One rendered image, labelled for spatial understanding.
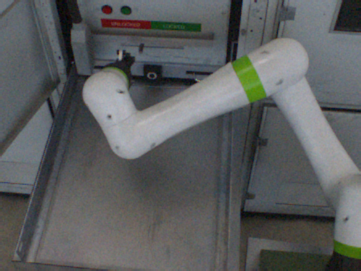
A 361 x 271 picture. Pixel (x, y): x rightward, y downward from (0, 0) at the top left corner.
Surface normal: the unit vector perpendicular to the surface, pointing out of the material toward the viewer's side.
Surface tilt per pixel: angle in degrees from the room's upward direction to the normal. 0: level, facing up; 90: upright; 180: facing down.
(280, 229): 0
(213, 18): 90
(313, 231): 0
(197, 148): 0
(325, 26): 90
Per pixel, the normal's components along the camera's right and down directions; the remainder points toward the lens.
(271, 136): -0.09, 0.78
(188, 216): 0.00, -0.62
